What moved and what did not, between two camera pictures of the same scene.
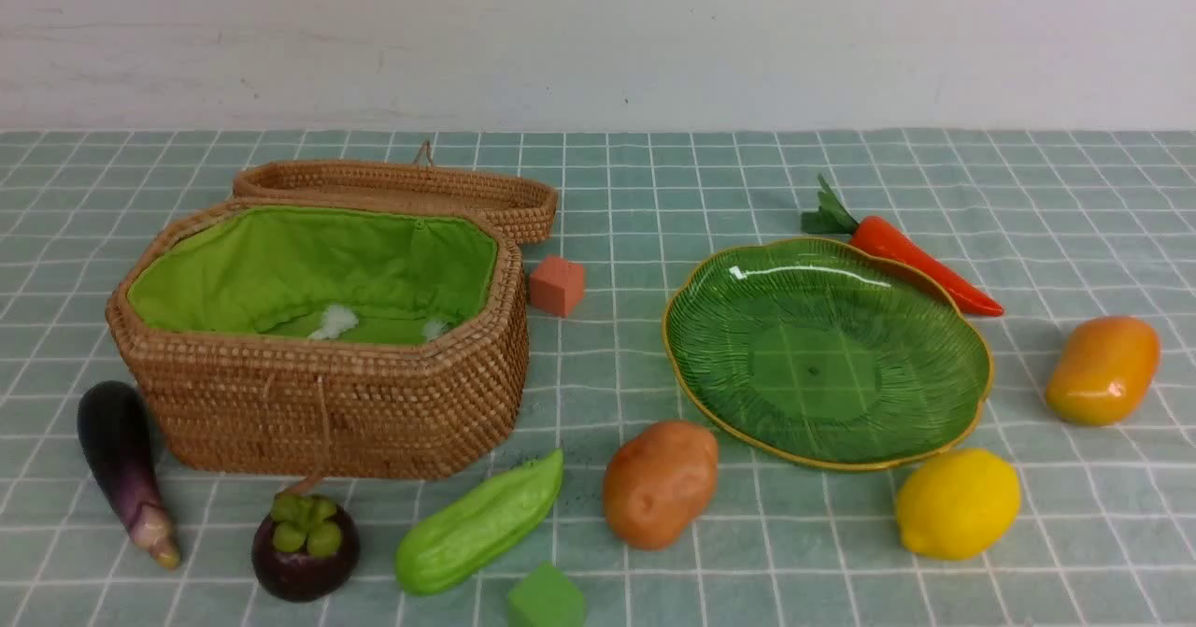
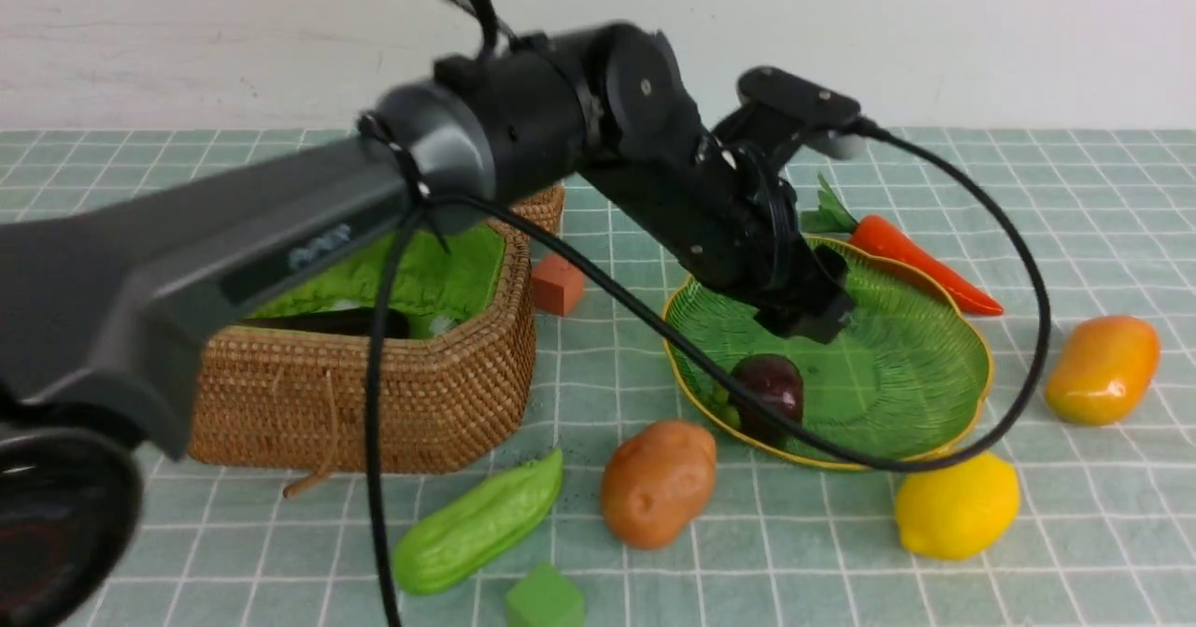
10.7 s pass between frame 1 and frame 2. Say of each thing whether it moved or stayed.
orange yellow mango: stayed
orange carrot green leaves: stayed
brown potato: stayed
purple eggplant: moved
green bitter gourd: stayed
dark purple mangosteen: moved
